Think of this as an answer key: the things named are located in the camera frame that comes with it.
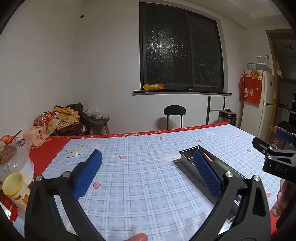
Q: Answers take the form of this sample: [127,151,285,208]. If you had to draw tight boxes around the black metal utensil tray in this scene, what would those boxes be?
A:
[178,145,248,223]

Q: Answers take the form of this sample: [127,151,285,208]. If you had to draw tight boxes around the person right hand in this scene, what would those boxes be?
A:
[271,179,295,217]

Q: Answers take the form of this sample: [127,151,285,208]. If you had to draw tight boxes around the person left hand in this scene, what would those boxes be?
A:
[125,232,148,241]

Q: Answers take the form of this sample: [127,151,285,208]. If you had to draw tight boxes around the brown trash bin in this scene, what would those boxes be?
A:
[266,126,285,149]

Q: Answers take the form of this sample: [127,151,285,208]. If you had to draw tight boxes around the small paper card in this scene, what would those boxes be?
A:
[66,146,84,158]

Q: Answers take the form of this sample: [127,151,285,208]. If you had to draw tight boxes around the white refrigerator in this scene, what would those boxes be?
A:
[240,70,275,140]

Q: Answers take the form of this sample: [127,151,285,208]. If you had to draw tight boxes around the electric rice cooker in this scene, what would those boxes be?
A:
[218,108,237,126]

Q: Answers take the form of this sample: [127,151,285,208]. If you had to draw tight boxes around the blue plaid table mat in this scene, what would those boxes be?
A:
[12,123,282,241]

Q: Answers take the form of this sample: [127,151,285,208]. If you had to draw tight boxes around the grey stool with bag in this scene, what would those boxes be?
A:
[80,106,110,135]

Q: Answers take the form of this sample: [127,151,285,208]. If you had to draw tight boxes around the snack packages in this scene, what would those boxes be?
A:
[23,111,56,147]

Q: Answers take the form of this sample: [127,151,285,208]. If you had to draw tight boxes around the plastic bowl with lid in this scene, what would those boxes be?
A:
[0,147,35,182]

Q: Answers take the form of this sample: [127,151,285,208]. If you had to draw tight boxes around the red cloth on refrigerator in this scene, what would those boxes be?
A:
[239,70,263,107]

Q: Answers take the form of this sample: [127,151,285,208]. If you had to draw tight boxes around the yellow cartoon mug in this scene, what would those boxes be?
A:
[2,172,34,211]

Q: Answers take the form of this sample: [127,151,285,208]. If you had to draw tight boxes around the black round stool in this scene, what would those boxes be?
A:
[164,105,186,130]

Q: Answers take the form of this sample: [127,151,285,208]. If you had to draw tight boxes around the food container with chopstick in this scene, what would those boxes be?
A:
[0,130,22,164]

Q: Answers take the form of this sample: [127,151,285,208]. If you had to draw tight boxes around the yellow snack bag on sill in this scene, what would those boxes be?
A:
[143,84,166,90]

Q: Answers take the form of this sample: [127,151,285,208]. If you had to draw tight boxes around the black framed window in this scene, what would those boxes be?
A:
[139,3,224,94]

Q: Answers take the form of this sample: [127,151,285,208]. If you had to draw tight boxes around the black folding chair frame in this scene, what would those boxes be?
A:
[206,96,226,125]

